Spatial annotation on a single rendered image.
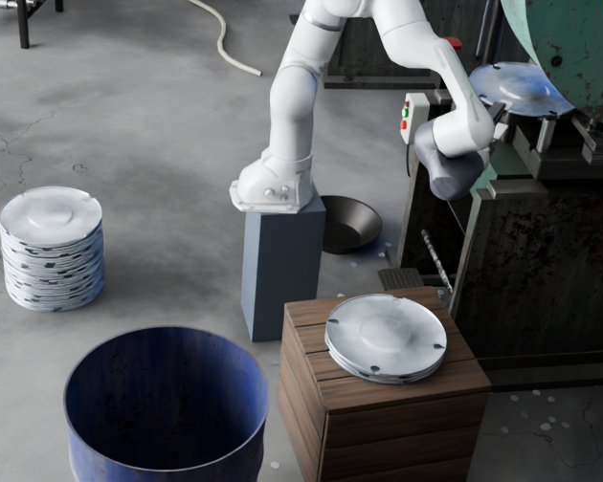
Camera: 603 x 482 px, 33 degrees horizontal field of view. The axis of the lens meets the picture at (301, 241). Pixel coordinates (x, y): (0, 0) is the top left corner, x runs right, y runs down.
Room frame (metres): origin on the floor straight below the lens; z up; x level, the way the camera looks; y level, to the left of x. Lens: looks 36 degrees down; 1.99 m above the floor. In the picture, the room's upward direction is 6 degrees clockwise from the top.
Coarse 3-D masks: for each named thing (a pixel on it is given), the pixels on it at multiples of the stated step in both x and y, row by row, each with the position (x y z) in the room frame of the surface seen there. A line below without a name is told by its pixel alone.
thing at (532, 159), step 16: (528, 128) 2.35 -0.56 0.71; (528, 144) 2.28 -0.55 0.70; (560, 144) 2.29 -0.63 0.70; (576, 144) 2.30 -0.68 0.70; (528, 160) 2.26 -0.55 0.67; (544, 160) 2.20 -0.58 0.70; (560, 160) 2.21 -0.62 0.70; (576, 160) 2.22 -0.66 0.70; (544, 176) 2.20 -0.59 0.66; (560, 176) 2.21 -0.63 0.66; (576, 176) 2.22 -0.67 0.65; (592, 176) 2.23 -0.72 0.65
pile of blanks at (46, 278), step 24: (96, 240) 2.36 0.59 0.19; (24, 264) 2.26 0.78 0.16; (48, 264) 2.25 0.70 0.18; (72, 264) 2.28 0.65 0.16; (96, 264) 2.34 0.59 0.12; (24, 288) 2.26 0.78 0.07; (48, 288) 2.25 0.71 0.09; (72, 288) 2.28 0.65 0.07; (96, 288) 2.36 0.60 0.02; (48, 312) 2.25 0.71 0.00
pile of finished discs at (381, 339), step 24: (336, 312) 1.93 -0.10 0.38; (360, 312) 1.94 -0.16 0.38; (384, 312) 1.95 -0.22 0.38; (408, 312) 1.96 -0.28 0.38; (336, 336) 1.84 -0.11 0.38; (360, 336) 1.85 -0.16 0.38; (384, 336) 1.85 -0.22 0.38; (408, 336) 1.86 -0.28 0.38; (432, 336) 1.88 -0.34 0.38; (336, 360) 1.78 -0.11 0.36; (360, 360) 1.77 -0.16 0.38; (384, 360) 1.77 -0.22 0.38; (408, 360) 1.78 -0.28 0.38; (432, 360) 1.79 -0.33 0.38
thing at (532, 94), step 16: (496, 64) 2.55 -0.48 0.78; (512, 64) 2.56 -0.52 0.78; (528, 64) 2.56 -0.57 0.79; (480, 80) 2.45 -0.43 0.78; (496, 80) 2.46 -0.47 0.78; (512, 80) 2.45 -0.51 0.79; (528, 80) 2.46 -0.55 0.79; (544, 80) 2.48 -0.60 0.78; (496, 96) 2.37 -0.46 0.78; (512, 96) 2.37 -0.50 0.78; (528, 96) 2.37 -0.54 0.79; (544, 96) 2.39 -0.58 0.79; (560, 96) 2.40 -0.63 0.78; (512, 112) 2.29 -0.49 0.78; (528, 112) 2.30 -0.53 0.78; (544, 112) 2.31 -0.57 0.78; (560, 112) 2.32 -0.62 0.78
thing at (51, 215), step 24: (48, 192) 2.51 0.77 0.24; (72, 192) 2.52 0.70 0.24; (0, 216) 2.36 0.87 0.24; (24, 216) 2.37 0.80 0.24; (48, 216) 2.38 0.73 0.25; (72, 216) 2.39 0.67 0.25; (96, 216) 2.41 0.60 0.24; (24, 240) 2.26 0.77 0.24; (48, 240) 2.27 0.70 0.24; (72, 240) 2.28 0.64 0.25
